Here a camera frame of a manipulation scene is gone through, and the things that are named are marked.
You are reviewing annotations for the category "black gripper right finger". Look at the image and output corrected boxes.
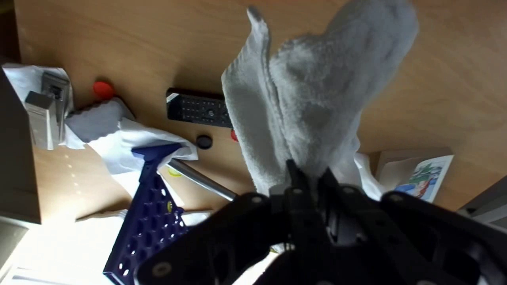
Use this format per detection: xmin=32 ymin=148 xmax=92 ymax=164
xmin=315 ymin=166 xmax=507 ymax=285

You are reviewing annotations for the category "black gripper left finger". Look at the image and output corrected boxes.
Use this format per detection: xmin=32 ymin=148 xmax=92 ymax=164
xmin=135 ymin=156 xmax=330 ymax=285

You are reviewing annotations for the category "white towel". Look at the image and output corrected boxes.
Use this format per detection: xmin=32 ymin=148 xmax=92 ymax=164
xmin=220 ymin=0 xmax=422 ymax=197

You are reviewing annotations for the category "colourful printed card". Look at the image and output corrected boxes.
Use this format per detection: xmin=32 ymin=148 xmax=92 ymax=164
xmin=376 ymin=151 xmax=456 ymax=205

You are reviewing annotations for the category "small black disc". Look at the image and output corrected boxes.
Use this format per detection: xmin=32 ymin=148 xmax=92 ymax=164
xmin=195 ymin=132 xmax=214 ymax=150

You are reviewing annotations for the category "blue plastic basket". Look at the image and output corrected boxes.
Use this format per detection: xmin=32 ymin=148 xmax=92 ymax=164
xmin=102 ymin=142 xmax=193 ymax=285

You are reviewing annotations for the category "black remote control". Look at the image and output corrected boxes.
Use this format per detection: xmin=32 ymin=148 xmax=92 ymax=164
xmin=165 ymin=86 xmax=235 ymax=129

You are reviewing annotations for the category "red bottle cap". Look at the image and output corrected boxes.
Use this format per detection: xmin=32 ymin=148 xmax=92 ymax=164
xmin=90 ymin=77 xmax=117 ymax=102

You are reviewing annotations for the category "white paper sheet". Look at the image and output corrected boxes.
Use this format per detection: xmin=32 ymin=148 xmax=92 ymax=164
xmin=0 ymin=208 xmax=214 ymax=285

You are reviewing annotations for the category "grey metal object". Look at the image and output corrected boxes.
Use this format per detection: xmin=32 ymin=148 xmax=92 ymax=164
xmin=24 ymin=69 xmax=73 ymax=151

